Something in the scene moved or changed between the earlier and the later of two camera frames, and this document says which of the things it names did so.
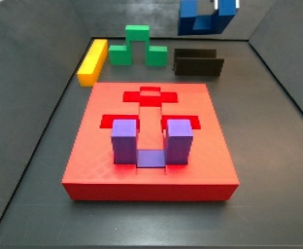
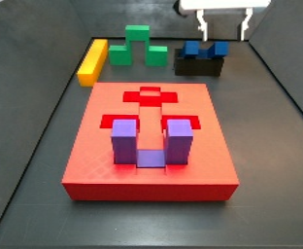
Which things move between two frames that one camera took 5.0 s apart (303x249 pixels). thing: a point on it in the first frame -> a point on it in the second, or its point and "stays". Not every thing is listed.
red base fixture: [95, 179] stays
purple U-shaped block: [177, 144] stays
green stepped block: [120, 53] stays
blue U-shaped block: [194, 24] -> [217, 51]
